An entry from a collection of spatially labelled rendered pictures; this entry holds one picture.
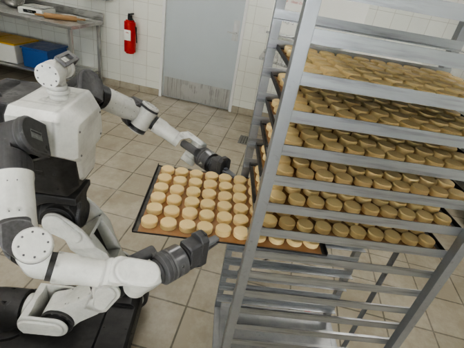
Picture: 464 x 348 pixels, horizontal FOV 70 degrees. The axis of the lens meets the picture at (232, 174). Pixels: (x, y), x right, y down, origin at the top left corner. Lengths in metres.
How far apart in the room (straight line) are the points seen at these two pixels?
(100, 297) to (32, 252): 0.68
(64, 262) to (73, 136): 0.37
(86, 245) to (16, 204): 0.49
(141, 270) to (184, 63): 4.23
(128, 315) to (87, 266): 0.99
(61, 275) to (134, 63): 4.49
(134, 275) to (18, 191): 0.32
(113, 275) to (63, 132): 0.42
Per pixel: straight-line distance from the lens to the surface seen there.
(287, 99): 0.76
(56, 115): 1.02
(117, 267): 0.85
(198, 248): 0.95
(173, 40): 4.91
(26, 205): 0.88
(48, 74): 1.06
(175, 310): 2.07
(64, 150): 1.05
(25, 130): 0.93
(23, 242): 0.84
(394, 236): 1.17
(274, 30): 1.18
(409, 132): 0.92
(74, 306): 1.64
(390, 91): 0.86
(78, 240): 1.30
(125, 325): 1.80
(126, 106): 1.40
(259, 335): 1.88
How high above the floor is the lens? 1.67
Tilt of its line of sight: 30 degrees down
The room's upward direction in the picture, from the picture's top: 10 degrees clockwise
